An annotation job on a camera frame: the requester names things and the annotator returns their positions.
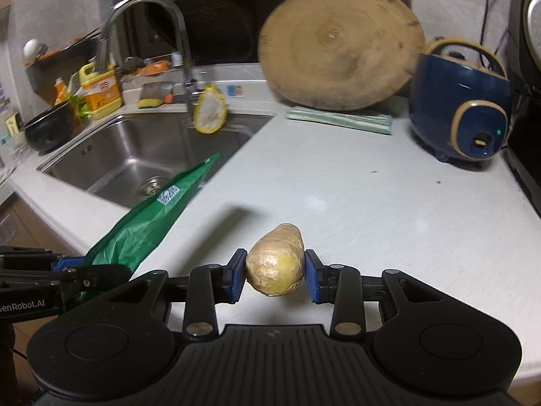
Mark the green plastic snack bag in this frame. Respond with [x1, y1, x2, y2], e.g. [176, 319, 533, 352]
[84, 153, 220, 272]

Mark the black ceramic bowl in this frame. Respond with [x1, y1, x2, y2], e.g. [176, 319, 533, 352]
[24, 101, 75, 155]

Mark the yellow detergent bottle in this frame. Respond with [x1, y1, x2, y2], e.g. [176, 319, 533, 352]
[79, 53, 122, 120]

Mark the green striped dish cloth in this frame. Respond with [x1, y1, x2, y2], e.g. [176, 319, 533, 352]
[285, 106, 393, 136]

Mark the yellow rimmed mesh strainer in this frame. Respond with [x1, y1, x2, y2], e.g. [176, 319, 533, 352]
[193, 84, 228, 135]

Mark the yellow sponge with scourer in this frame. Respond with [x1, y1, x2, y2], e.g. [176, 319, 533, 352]
[137, 82, 173, 109]

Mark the orange package on sill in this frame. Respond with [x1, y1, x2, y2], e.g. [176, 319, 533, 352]
[140, 60, 170, 76]

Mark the blue sticker on counter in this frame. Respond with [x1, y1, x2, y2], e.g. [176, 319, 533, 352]
[226, 84, 244, 98]

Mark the black silver appliance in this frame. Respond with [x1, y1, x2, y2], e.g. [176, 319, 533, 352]
[506, 0, 540, 212]

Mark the round wooden cutting board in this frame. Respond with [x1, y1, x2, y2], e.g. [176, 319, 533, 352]
[258, 0, 425, 111]

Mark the stainless steel sink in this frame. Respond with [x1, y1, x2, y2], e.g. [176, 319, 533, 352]
[40, 113, 271, 208]

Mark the black power cable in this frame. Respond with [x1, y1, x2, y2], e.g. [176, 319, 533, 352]
[478, 0, 515, 69]

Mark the dark blue rice cooker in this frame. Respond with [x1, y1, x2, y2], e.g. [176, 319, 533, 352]
[409, 37, 513, 163]

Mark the chrome kitchen faucet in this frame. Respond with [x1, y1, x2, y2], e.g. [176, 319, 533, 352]
[94, 0, 204, 111]

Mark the yellow potato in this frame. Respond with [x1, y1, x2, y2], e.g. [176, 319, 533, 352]
[245, 223, 304, 297]

